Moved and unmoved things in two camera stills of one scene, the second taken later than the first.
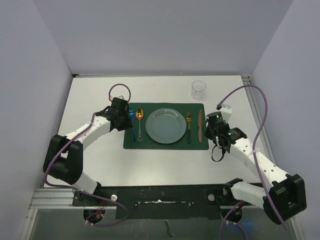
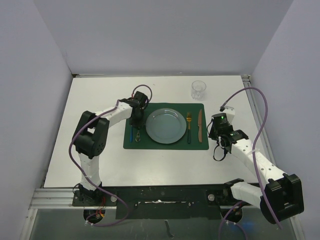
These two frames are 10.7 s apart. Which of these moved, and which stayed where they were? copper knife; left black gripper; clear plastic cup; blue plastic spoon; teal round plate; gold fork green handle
Moved: blue plastic spoon; left black gripper
Stayed: gold fork green handle; clear plastic cup; teal round plate; copper knife
